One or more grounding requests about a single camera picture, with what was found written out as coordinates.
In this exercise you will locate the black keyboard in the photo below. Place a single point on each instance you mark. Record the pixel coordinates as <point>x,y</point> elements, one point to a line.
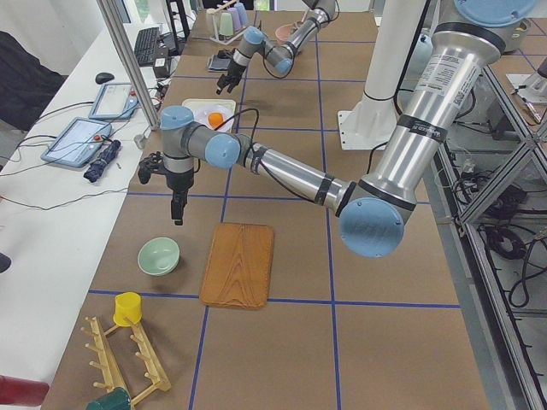
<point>144,48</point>

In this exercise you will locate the grey folded cloth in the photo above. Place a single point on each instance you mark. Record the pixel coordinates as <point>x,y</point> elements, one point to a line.
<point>218,64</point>

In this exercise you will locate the aluminium frame post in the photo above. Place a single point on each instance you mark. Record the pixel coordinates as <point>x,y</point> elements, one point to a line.
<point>113,22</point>

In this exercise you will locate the black computer mouse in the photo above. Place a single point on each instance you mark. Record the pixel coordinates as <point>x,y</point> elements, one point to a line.
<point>103,77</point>

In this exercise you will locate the teach pendant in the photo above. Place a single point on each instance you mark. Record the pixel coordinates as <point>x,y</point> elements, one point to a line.
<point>77,144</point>
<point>114,101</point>

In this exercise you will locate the wooden cup rack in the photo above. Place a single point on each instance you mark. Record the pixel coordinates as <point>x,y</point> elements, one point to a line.
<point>127,364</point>

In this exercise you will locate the purple cup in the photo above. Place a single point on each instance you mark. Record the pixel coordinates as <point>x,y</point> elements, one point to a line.
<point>236,22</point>

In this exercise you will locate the light blue cup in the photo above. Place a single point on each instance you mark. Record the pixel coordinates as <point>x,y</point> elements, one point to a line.
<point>242,14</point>

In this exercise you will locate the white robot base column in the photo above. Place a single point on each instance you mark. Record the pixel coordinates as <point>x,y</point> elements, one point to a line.
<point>373,119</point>

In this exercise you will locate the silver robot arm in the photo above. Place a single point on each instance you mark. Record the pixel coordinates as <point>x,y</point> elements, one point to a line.
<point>278,58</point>
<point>372,211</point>

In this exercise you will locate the folded dark blue umbrella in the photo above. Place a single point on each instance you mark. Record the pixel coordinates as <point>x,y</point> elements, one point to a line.
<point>97,167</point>

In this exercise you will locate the white wire cup rack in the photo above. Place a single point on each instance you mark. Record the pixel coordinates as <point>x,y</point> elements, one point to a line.
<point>213,18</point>

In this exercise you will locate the cream bear tray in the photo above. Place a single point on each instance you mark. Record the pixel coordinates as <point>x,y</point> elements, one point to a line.
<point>191,103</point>

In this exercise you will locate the orange fruit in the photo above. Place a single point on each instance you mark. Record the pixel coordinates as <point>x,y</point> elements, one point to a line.
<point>215,119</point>

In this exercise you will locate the white plate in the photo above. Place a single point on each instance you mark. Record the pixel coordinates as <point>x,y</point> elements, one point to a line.
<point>201,115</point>

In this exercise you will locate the wooden cutting board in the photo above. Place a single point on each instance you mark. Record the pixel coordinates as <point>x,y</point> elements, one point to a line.
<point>238,270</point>

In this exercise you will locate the green bowl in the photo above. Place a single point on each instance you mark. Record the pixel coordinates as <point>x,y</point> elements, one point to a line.
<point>159,256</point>

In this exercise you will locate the near teach pendant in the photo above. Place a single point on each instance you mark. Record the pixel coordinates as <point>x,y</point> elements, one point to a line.
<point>77,144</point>

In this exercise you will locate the dark green cup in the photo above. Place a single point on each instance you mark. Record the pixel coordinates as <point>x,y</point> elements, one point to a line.
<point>117,399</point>

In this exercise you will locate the pink bowl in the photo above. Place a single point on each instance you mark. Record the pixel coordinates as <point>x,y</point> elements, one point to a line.
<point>283,33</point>

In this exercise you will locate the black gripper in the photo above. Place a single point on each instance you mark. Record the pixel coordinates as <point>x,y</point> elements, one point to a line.
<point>177,182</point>
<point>234,69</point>

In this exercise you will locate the red bottle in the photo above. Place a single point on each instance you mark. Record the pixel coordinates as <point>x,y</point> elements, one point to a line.
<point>22,392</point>

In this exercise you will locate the far teach pendant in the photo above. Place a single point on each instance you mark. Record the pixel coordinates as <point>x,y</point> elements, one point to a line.
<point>114,101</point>

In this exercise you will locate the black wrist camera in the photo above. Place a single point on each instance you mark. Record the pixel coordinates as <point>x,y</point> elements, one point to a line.
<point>224,54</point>
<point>150,165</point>

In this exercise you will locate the yellow cup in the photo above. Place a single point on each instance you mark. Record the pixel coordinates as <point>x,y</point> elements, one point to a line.
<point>128,309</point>

